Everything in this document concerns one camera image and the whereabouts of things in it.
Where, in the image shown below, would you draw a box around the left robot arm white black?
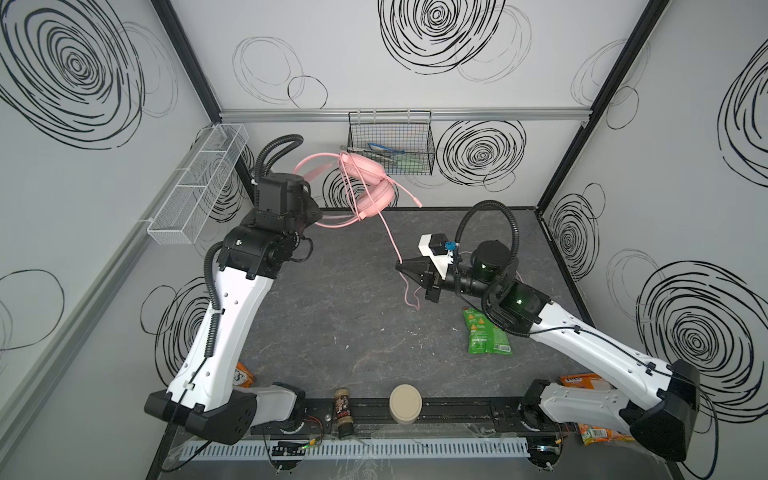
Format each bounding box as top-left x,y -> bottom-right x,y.
144,134 -> 322,445

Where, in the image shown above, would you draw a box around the orange white snack bag left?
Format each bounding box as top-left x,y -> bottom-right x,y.
233,362 -> 255,388

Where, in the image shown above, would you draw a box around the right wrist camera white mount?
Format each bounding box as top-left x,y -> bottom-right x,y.
418,233 -> 458,280

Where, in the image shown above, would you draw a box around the orange snack bag right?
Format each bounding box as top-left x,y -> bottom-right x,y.
559,373 -> 634,446

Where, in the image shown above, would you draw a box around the green snack bag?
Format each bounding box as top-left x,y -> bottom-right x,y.
462,308 -> 512,356

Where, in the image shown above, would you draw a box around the clear plastic wall shelf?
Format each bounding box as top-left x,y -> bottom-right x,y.
147,123 -> 249,245

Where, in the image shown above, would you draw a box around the black wire basket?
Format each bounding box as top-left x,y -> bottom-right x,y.
346,109 -> 436,176

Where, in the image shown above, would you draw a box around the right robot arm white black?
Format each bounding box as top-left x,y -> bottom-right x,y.
396,200 -> 708,463

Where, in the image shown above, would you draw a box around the pink headphones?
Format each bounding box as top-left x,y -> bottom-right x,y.
292,151 -> 423,229

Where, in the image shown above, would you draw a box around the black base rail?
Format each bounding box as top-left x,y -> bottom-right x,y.
250,397 -> 562,439

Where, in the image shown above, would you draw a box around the small brown bottle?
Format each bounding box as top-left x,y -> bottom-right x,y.
334,388 -> 355,440

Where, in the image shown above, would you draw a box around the white slotted cable duct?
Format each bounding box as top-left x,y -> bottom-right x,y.
169,438 -> 530,461

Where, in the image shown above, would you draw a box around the beige round lid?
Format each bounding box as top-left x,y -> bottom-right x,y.
388,384 -> 423,425

